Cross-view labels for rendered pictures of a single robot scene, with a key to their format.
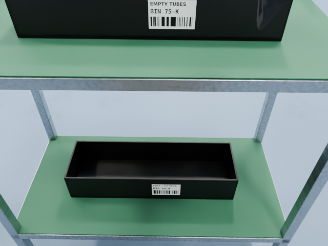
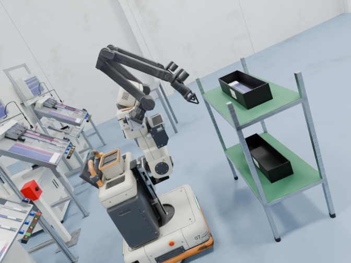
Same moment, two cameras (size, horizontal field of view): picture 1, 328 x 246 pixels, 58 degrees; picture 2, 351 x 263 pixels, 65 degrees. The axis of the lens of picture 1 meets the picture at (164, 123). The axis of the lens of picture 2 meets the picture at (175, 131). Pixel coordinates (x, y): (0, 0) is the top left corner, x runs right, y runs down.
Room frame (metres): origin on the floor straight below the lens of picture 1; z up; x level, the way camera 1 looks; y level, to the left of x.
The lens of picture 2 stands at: (0.12, -1.85, 1.65)
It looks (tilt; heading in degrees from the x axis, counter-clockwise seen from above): 21 degrees down; 90
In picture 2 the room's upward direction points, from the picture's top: 25 degrees counter-clockwise
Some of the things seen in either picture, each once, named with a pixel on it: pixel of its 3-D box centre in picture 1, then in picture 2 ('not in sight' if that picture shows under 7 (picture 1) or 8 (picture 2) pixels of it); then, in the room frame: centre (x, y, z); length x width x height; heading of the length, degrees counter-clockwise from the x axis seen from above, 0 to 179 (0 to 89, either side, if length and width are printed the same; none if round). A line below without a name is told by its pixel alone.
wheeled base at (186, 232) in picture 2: not in sight; (164, 226); (-0.30, 0.06, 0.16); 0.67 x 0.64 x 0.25; 0
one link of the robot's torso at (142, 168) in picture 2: not in sight; (156, 165); (-0.13, 0.12, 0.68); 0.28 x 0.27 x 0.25; 90
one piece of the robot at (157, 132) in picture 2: not in sight; (155, 127); (-0.01, 0.06, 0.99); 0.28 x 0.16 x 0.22; 90
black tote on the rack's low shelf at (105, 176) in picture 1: (152, 169); (263, 155); (0.67, 0.04, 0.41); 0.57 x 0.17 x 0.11; 89
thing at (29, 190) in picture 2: not in sight; (48, 214); (-1.43, 0.72, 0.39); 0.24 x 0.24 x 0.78; 89
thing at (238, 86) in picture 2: not in sight; (243, 91); (0.68, 0.03, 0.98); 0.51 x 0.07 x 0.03; 88
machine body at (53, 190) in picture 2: not in sight; (36, 198); (-1.88, 1.44, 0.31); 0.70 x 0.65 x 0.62; 89
